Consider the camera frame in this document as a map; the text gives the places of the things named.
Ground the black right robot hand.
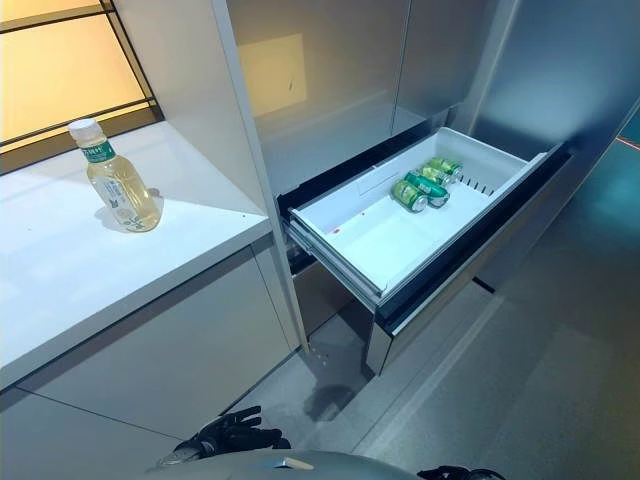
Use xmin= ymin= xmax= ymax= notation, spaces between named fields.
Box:
xmin=417 ymin=464 xmax=497 ymax=480

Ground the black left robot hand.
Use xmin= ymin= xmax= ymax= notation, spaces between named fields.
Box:
xmin=199 ymin=405 xmax=292 ymax=455

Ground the fridge drawer with white bin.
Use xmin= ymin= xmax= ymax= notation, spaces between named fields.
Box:
xmin=277 ymin=126 xmax=575 ymax=377

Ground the yellow tea bottle green label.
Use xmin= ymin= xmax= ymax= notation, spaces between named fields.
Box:
xmin=67 ymin=118 xmax=165 ymax=234

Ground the stainless steel fridge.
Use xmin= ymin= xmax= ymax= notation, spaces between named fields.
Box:
xmin=219 ymin=0 xmax=640 ymax=377

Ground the silver robot torso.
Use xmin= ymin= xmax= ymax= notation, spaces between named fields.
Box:
xmin=144 ymin=447 xmax=416 ymax=480

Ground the light green drink can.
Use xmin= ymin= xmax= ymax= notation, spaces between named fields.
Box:
xmin=418 ymin=162 xmax=454 ymax=187
xmin=391 ymin=178 xmax=430 ymax=214
xmin=429 ymin=155 xmax=465 ymax=179

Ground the dark green drink can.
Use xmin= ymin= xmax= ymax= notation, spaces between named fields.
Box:
xmin=403 ymin=170 xmax=450 ymax=208

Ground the white vertical side panel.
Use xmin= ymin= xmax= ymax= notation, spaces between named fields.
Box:
xmin=209 ymin=0 xmax=312 ymax=351

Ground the backlit yellow window panel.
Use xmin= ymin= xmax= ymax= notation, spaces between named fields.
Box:
xmin=0 ymin=0 xmax=166 ymax=151

